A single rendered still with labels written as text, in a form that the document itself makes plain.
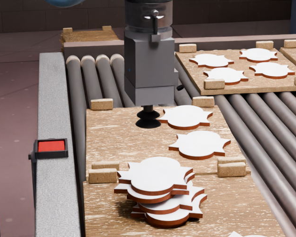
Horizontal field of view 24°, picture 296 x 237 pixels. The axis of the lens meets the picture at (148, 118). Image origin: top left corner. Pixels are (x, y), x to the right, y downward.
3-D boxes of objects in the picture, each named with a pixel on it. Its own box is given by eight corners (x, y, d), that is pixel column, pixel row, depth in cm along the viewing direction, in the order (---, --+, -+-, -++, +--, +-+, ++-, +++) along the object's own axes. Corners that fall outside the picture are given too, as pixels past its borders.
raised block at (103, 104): (90, 110, 179) (90, 100, 178) (90, 108, 180) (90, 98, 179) (113, 110, 179) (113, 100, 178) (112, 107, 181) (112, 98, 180)
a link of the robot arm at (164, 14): (165, -6, 111) (179, 3, 103) (165, 22, 112) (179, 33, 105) (120, -4, 109) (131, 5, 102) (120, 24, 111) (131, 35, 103)
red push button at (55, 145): (38, 157, 156) (38, 152, 156) (38, 147, 162) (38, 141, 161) (65, 156, 157) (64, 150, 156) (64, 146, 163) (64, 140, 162)
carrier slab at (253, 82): (200, 95, 195) (200, 81, 193) (175, 56, 233) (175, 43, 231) (318, 90, 199) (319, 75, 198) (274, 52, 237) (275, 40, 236)
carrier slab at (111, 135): (85, 183, 143) (85, 176, 142) (86, 114, 181) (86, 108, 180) (251, 177, 145) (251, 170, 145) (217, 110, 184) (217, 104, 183)
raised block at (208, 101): (192, 107, 181) (192, 98, 180) (190, 105, 182) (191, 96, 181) (214, 107, 181) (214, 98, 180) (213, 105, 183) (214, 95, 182)
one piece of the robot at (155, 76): (194, 16, 104) (191, 117, 110) (177, 5, 112) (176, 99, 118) (132, 19, 102) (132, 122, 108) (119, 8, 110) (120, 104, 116)
